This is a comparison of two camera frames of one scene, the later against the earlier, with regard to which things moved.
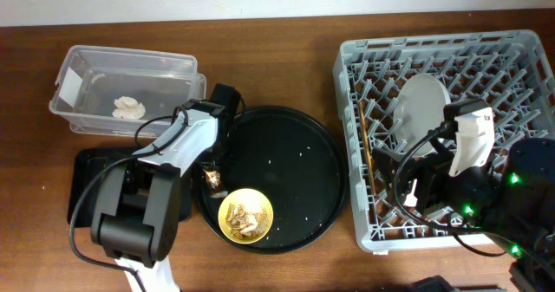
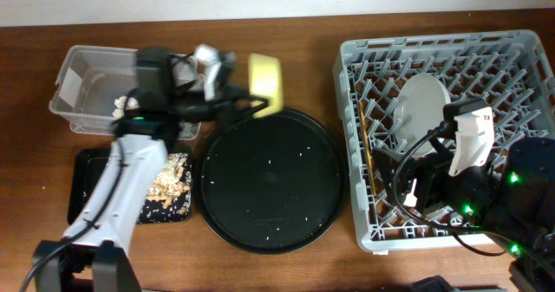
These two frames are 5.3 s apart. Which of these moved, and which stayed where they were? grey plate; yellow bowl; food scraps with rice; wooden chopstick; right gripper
Moved: yellow bowl; food scraps with rice
Stayed: grey plate; wooden chopstick; right gripper
